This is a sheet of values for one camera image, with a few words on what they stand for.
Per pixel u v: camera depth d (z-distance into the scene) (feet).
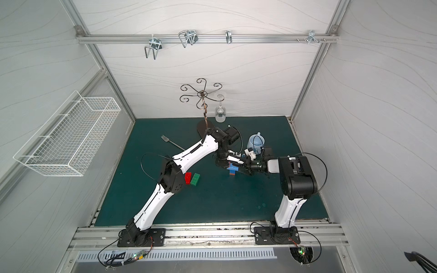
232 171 2.95
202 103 3.05
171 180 1.89
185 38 2.51
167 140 3.58
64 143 2.21
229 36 2.57
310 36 2.51
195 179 2.90
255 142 3.31
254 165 2.77
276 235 2.20
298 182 1.61
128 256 2.29
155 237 2.42
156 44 2.57
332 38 2.57
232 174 2.99
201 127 3.78
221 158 2.62
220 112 3.14
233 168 2.90
